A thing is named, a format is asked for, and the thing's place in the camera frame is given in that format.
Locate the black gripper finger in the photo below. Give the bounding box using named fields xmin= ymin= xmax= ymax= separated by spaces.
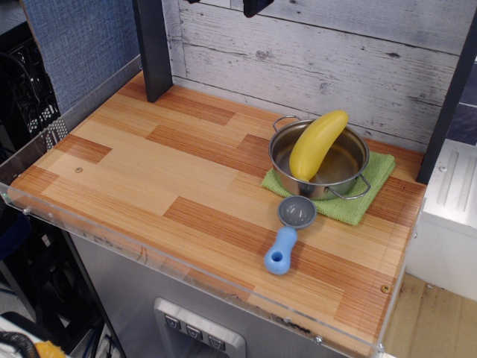
xmin=243 ymin=0 xmax=272 ymax=18

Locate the blue handled grey spoon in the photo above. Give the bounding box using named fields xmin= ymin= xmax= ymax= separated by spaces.
xmin=264 ymin=195 xmax=317 ymax=275

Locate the yellow plastic banana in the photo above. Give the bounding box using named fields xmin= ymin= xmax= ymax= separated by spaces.
xmin=289 ymin=110 xmax=349 ymax=181

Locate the small steel pot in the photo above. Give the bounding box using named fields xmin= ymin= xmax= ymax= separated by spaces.
xmin=268 ymin=116 xmax=372 ymax=201

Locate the green cloth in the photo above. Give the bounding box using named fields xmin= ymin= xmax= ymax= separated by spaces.
xmin=260 ymin=150 xmax=397 ymax=227

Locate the stainless cabinet front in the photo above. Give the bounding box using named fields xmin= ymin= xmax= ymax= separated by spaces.
xmin=72 ymin=235 xmax=342 ymax=357

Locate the silver button control panel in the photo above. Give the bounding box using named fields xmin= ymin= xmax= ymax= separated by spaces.
xmin=154 ymin=298 xmax=247 ymax=357

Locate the dark grey left post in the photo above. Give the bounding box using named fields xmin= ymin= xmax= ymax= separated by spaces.
xmin=133 ymin=0 xmax=173 ymax=103

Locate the dark grey post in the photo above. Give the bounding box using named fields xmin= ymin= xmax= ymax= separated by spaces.
xmin=416 ymin=13 xmax=476 ymax=184
xmin=133 ymin=0 xmax=173 ymax=103

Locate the dark grey right post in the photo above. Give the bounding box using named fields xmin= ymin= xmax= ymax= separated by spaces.
xmin=416 ymin=13 xmax=476 ymax=184

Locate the black sleeved cable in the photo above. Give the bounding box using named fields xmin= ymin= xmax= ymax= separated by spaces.
xmin=0 ymin=330 xmax=38 ymax=358

